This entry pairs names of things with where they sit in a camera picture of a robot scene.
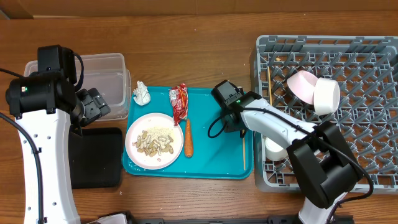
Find crumpled white tissue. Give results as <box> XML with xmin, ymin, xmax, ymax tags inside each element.
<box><xmin>133</xmin><ymin>81</ymin><xmax>150</xmax><ymax>106</ymax></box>

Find white bowl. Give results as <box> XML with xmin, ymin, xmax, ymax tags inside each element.
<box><xmin>313</xmin><ymin>78</ymin><xmax>340</xmax><ymax>116</ymax></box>

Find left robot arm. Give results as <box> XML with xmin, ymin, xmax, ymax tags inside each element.
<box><xmin>1</xmin><ymin>45</ymin><xmax>111</xmax><ymax>223</ymax></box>

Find white cup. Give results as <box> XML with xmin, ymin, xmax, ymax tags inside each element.
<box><xmin>264</xmin><ymin>138</ymin><xmax>288</xmax><ymax>161</ymax></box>

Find clear plastic bin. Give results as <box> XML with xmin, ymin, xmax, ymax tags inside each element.
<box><xmin>23</xmin><ymin>52</ymin><xmax>131</xmax><ymax>122</ymax></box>

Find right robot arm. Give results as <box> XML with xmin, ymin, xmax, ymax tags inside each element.
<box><xmin>211</xmin><ymin>80</ymin><xmax>365</xmax><ymax>223</ymax></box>

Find red snack wrapper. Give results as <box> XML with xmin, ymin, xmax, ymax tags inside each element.
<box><xmin>169</xmin><ymin>83</ymin><xmax>188</xmax><ymax>126</ymax></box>

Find white plate with peanuts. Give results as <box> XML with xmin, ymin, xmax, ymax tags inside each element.
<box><xmin>125</xmin><ymin>113</ymin><xmax>184</xmax><ymax>170</ymax></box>

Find teal plastic tray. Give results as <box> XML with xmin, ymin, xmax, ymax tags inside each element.
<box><xmin>123</xmin><ymin>86</ymin><xmax>254</xmax><ymax>179</ymax></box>

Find grey dishwasher rack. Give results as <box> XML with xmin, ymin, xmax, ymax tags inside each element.
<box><xmin>250</xmin><ymin>35</ymin><xmax>397</xmax><ymax>194</ymax></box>

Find wooden chopstick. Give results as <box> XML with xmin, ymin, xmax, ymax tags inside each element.
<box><xmin>241</xmin><ymin>131</ymin><xmax>246</xmax><ymax>171</ymax></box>
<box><xmin>267</xmin><ymin>65</ymin><xmax>273</xmax><ymax>106</ymax></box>

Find black plastic tray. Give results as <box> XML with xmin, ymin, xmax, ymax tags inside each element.
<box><xmin>68</xmin><ymin>128</ymin><xmax>123</xmax><ymax>189</ymax></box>

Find orange carrot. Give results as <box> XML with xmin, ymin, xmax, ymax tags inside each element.
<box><xmin>184</xmin><ymin>119</ymin><xmax>193</xmax><ymax>158</ymax></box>

